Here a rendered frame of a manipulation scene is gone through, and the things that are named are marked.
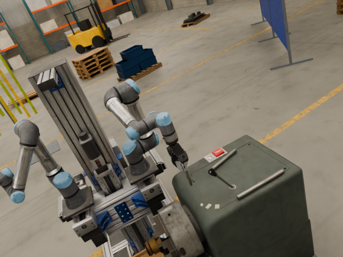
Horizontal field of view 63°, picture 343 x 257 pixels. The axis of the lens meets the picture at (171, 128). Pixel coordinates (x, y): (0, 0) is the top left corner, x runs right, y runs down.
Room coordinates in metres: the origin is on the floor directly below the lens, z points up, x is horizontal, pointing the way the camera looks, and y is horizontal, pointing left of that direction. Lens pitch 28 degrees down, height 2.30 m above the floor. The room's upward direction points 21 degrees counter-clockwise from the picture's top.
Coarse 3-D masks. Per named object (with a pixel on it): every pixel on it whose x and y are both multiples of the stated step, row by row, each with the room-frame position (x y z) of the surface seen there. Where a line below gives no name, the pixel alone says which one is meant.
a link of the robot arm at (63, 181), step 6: (60, 174) 1.66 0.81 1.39; (66, 174) 1.64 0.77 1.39; (54, 180) 1.62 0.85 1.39; (60, 180) 1.60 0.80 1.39; (66, 180) 1.59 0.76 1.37; (72, 180) 1.63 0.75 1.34; (60, 186) 1.57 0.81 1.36; (66, 186) 1.58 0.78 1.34; (72, 186) 1.60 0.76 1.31; (60, 192) 1.59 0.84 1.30; (66, 192) 1.57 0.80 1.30; (72, 192) 1.58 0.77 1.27
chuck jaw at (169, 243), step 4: (168, 240) 1.07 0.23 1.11; (172, 240) 1.05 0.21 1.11; (160, 244) 1.06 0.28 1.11; (164, 244) 1.05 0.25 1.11; (168, 244) 1.04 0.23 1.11; (172, 244) 1.03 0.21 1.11; (160, 248) 1.04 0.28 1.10; (164, 248) 1.02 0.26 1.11; (168, 248) 1.01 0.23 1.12; (172, 248) 1.00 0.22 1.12; (176, 248) 0.99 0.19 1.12; (180, 248) 0.97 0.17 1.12; (168, 252) 1.01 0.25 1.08; (172, 252) 0.98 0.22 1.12; (176, 252) 0.98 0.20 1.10; (180, 252) 0.97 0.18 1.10; (184, 252) 0.97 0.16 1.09; (172, 256) 0.97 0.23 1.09
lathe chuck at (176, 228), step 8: (168, 208) 1.16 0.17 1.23; (160, 216) 1.12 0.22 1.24; (176, 216) 1.08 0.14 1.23; (168, 224) 1.06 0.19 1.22; (176, 224) 1.05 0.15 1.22; (184, 224) 1.04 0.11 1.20; (168, 232) 1.02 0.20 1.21; (176, 232) 1.02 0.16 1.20; (184, 232) 1.01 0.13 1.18; (176, 240) 0.99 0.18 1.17; (184, 240) 0.99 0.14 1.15; (192, 240) 0.99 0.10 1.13; (184, 248) 0.97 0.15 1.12; (192, 248) 0.97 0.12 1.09; (184, 256) 0.96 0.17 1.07; (192, 256) 0.98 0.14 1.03
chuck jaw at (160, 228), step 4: (156, 216) 1.18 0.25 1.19; (156, 220) 1.16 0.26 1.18; (160, 220) 1.16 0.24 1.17; (156, 224) 1.15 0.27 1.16; (160, 224) 1.15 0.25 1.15; (156, 228) 1.13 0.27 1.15; (160, 228) 1.13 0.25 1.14; (164, 228) 1.13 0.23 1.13; (156, 232) 1.12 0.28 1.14; (160, 232) 1.12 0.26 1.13; (164, 232) 1.12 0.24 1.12; (156, 236) 1.11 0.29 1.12
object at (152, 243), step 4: (148, 240) 1.11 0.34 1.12; (152, 240) 1.09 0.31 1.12; (156, 240) 1.09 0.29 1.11; (160, 240) 1.09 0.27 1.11; (144, 244) 1.09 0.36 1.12; (148, 244) 1.08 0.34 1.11; (152, 244) 1.07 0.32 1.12; (156, 244) 1.06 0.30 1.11; (148, 248) 1.06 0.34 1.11; (152, 248) 1.06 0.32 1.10; (156, 248) 1.05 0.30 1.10; (148, 252) 1.05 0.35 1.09; (152, 252) 1.05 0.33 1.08; (156, 252) 1.05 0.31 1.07
